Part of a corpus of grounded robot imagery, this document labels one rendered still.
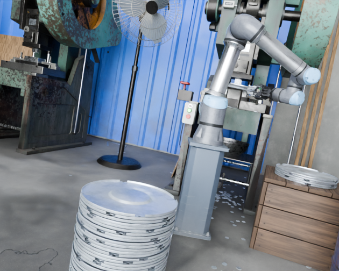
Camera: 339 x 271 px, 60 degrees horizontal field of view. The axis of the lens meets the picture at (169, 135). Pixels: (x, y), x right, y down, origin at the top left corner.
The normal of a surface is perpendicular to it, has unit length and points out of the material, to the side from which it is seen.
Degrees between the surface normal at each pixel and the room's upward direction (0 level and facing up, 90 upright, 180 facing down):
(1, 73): 90
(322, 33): 118
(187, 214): 90
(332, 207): 90
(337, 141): 90
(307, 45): 127
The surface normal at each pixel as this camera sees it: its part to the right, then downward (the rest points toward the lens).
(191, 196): -0.02, 0.11
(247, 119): -0.27, 0.07
